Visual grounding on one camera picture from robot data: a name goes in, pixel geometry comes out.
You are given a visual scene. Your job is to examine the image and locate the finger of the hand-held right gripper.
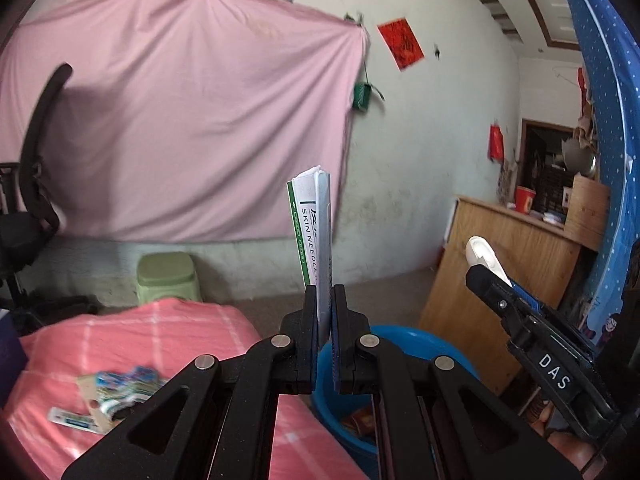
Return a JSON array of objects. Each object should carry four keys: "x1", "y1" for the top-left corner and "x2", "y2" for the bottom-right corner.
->
[
  {"x1": 465, "y1": 264, "x2": 531, "y2": 341},
  {"x1": 509, "y1": 282, "x2": 556, "y2": 318}
]

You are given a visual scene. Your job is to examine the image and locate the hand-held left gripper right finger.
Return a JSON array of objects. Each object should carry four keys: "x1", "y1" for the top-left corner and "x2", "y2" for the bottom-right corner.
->
[{"x1": 331, "y1": 284, "x2": 583, "y2": 480}]

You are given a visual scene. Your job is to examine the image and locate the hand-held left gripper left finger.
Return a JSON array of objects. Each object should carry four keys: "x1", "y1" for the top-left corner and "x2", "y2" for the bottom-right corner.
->
[{"x1": 60, "y1": 284, "x2": 319, "y2": 480}]

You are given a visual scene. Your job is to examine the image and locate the white plastic object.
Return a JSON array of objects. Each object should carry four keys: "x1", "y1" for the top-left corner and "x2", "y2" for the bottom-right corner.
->
[{"x1": 465, "y1": 236, "x2": 512, "y2": 288}]

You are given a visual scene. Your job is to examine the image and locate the red packet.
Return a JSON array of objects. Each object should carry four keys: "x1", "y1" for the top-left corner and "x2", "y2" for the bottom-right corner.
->
[{"x1": 341, "y1": 406, "x2": 376, "y2": 436}]

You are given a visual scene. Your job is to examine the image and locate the blue plastic bucket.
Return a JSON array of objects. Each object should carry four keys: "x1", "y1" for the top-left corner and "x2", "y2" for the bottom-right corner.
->
[{"x1": 314, "y1": 324, "x2": 482, "y2": 461}]

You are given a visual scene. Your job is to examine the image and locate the white green paper box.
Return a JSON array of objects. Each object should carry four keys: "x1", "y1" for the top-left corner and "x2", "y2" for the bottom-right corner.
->
[{"x1": 286, "y1": 164, "x2": 335, "y2": 341}]

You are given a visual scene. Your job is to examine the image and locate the colourful blue wrapper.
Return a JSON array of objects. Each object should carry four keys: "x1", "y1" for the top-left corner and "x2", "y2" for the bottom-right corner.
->
[{"x1": 94, "y1": 366, "x2": 167, "y2": 413}]

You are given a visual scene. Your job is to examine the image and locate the wooden cabinet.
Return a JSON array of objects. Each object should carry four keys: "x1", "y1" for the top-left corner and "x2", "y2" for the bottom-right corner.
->
[{"x1": 419, "y1": 195, "x2": 583, "y2": 396}]

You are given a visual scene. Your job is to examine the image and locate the red cup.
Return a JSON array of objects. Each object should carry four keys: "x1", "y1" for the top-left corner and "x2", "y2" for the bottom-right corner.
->
[{"x1": 515, "y1": 185, "x2": 536, "y2": 215}]

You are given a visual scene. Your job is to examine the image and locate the light wooden box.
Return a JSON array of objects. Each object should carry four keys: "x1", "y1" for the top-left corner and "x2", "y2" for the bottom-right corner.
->
[{"x1": 564, "y1": 174, "x2": 612, "y2": 252}]

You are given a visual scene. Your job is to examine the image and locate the pink checked tablecloth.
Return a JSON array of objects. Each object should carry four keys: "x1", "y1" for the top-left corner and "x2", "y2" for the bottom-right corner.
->
[{"x1": 0, "y1": 297, "x2": 371, "y2": 480}]

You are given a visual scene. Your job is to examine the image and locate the green plastic stool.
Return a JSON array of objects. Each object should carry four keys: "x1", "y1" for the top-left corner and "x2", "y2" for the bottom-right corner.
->
[{"x1": 136, "y1": 252, "x2": 201, "y2": 306}]

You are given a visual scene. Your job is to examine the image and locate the red hanging bag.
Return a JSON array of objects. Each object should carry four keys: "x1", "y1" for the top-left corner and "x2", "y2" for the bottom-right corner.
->
[{"x1": 488, "y1": 124, "x2": 506, "y2": 163}]

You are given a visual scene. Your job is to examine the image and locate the green hanging basket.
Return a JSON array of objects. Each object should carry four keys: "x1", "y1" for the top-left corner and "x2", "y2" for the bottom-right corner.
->
[{"x1": 351, "y1": 82, "x2": 385, "y2": 113}]

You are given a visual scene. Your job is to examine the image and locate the blue printed curtain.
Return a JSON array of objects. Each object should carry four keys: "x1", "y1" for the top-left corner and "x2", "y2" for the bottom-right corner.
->
[{"x1": 554, "y1": 0, "x2": 640, "y2": 356}]

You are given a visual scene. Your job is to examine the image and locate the white green printed wrapper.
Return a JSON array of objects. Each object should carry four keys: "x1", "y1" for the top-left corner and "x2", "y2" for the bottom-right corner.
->
[{"x1": 47, "y1": 406, "x2": 111, "y2": 433}]

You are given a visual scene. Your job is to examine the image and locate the red paper poster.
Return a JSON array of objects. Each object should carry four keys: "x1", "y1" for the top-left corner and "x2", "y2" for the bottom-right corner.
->
[{"x1": 377, "y1": 17, "x2": 425, "y2": 72}]

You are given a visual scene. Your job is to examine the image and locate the black office chair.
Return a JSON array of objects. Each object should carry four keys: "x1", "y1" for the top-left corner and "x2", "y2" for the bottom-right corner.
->
[{"x1": 0, "y1": 62, "x2": 98, "y2": 331}]

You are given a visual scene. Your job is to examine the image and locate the pink wall sheet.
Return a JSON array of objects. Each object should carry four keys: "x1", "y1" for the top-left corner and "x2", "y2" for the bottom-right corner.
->
[{"x1": 0, "y1": 0, "x2": 372, "y2": 245}]

